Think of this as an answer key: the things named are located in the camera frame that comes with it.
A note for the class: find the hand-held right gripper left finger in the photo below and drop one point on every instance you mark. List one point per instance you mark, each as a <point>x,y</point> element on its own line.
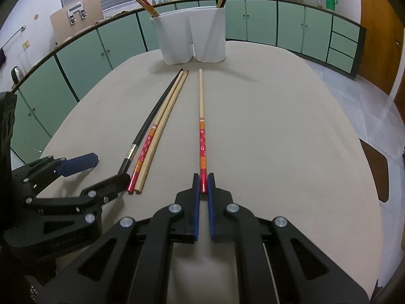
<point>196,209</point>

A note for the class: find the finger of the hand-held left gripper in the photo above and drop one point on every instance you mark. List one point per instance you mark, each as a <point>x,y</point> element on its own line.
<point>107,185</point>
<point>79,163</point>

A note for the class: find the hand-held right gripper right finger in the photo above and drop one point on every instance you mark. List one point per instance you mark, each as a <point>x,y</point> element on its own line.
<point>211,218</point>

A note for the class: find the white two-compartment utensil holder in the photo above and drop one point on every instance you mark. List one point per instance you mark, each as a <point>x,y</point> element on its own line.
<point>172,38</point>

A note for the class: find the steel electric kettle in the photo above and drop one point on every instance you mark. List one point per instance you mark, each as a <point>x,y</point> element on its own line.
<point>17,74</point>

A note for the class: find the dark towel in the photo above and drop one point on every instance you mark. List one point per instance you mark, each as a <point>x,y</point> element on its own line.
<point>2,57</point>

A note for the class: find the cardboard board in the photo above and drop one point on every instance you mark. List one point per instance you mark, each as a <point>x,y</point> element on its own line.
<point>58,25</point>

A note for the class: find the metal towel bar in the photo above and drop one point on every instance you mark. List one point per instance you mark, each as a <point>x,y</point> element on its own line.
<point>14,34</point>

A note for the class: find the green base kitchen cabinets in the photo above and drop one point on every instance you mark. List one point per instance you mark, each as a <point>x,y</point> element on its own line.
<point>259,22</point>

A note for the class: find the wooden door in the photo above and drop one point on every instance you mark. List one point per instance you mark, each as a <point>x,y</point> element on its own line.
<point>379,38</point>

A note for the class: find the wall socket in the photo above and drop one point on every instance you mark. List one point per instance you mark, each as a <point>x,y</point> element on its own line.
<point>26,44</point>

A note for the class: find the grey metal bracket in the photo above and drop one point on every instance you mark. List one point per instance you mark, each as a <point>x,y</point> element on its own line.
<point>76,8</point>

